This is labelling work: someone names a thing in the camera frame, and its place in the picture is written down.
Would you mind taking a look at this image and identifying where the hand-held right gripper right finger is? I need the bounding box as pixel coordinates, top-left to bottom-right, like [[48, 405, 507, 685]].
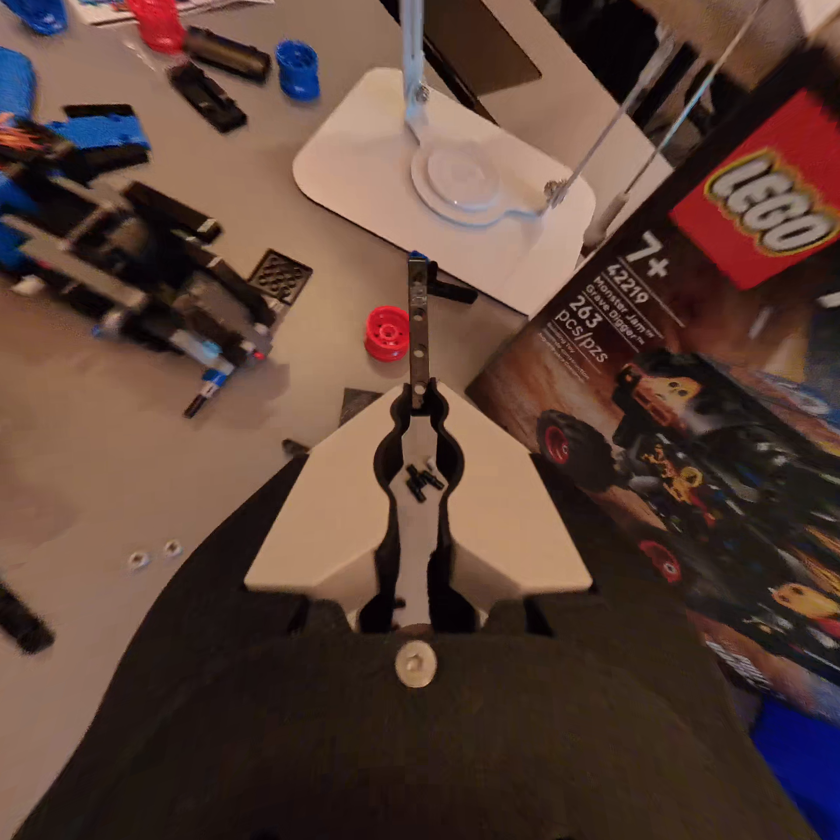
[[428, 379, 595, 634]]

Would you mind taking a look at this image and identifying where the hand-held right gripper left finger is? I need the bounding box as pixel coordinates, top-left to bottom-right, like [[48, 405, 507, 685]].
[[243, 382, 412, 634]]

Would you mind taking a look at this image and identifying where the long black brick beam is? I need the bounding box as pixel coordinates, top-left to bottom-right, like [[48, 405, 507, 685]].
[[407, 256, 434, 414]]

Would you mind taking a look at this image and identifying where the toy brick truck model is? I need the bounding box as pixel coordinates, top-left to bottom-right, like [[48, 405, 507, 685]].
[[0, 118, 296, 421]]

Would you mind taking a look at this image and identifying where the grey desk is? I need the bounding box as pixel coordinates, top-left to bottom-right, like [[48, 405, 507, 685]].
[[0, 0, 756, 840]]

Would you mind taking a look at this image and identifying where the bunch of small black pins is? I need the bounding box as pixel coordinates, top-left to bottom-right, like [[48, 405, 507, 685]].
[[406, 462, 446, 503]]

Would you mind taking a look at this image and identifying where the black smooth square tile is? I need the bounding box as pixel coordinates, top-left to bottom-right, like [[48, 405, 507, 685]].
[[340, 387, 385, 426]]

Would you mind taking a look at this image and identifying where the dark printed toy box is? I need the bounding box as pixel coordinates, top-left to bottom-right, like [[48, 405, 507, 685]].
[[466, 46, 840, 723]]

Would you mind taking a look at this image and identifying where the red toy wheel hub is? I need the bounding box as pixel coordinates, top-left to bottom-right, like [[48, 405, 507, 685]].
[[364, 305, 411, 363], [128, 0, 188, 53]]

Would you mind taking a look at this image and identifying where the black holed square plate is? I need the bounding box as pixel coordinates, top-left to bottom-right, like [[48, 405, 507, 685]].
[[248, 248, 314, 306]]

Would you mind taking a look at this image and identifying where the long black axle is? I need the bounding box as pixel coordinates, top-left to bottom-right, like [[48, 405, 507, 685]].
[[0, 581, 56, 656]]

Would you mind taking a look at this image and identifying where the white book stand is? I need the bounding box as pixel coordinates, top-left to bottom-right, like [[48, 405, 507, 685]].
[[292, 0, 680, 316]]

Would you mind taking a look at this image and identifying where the blue storage bin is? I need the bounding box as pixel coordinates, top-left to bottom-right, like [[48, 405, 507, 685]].
[[748, 697, 840, 840]]

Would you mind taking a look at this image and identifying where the blue flat panel piece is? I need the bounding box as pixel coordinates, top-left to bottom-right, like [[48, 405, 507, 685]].
[[46, 113, 153, 158]]

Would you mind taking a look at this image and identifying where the blue toy wheel hub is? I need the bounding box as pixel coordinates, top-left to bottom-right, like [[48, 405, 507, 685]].
[[3, 0, 70, 37], [274, 39, 322, 102]]

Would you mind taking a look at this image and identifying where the colourful sticker sheet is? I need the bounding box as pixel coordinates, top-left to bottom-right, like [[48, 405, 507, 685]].
[[69, 0, 277, 26]]

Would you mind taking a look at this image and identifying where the blue curved panel piece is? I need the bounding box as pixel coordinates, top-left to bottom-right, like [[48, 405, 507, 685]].
[[0, 47, 38, 122]]

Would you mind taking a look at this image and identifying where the black frame brick piece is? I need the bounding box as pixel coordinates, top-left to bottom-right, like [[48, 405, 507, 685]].
[[167, 60, 249, 134]]

